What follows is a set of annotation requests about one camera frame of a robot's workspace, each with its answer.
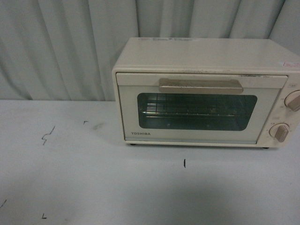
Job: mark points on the oven glass door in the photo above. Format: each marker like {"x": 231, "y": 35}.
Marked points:
{"x": 260, "y": 93}

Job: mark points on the cream Toshiba toaster oven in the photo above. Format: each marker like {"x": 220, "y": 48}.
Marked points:
{"x": 216, "y": 56}

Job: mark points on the pink sticker on oven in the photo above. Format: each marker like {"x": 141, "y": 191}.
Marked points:
{"x": 291, "y": 64}

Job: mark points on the white pleated curtain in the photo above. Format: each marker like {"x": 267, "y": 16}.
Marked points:
{"x": 66, "y": 49}

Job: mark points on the lower beige control knob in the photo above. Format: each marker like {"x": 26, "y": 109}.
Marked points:
{"x": 279, "y": 131}

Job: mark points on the beige control knob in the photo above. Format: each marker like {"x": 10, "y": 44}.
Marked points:
{"x": 292, "y": 101}
{"x": 279, "y": 131}

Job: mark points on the upper beige control knob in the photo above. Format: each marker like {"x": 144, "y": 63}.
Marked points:
{"x": 292, "y": 101}

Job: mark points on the wire oven rack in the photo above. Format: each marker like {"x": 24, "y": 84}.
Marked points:
{"x": 188, "y": 105}

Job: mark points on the beige oven door handle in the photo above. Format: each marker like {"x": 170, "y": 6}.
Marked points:
{"x": 230, "y": 87}

